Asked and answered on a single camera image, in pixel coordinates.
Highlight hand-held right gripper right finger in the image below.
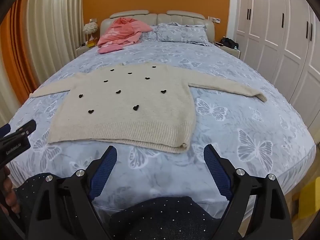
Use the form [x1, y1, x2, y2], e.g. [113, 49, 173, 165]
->
[204, 144, 293, 240]

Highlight beige padded headboard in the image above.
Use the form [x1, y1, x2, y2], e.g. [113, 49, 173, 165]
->
[100, 10, 215, 43]

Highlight dark items on nightstand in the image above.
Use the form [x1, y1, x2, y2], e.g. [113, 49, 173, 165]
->
[220, 37, 239, 49]

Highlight white fluffy lamp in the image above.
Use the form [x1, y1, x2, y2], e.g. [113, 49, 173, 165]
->
[83, 22, 98, 34]

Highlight cream sweater with black hearts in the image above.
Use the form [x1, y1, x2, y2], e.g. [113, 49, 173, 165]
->
[29, 62, 268, 153]

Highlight white wardrobe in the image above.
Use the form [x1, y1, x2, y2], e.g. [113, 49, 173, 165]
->
[229, 0, 320, 145]

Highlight orange curtain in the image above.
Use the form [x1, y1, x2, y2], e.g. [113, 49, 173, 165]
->
[0, 0, 33, 128]

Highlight yellow stool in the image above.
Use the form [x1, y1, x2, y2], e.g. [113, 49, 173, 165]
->
[299, 180, 320, 220]

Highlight white nightstand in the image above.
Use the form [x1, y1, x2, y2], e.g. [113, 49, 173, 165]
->
[215, 42, 241, 59]
[76, 44, 99, 57]

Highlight dark sparkly pants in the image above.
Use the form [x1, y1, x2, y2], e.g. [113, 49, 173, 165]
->
[12, 172, 225, 240]

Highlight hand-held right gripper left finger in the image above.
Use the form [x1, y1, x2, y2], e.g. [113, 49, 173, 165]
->
[25, 145, 118, 240]

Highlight butterfly print bed duvet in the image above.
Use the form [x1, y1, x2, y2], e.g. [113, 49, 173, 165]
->
[5, 22, 317, 207]

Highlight pink clothes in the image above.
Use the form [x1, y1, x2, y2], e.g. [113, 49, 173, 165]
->
[97, 17, 153, 54]

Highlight cream curtain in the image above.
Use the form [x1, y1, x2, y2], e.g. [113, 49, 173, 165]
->
[25, 0, 84, 90]

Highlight person's left hand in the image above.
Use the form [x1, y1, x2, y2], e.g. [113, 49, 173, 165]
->
[0, 166, 21, 216]

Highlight butterfly print pillow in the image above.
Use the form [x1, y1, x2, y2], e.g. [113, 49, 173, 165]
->
[140, 22, 210, 46]

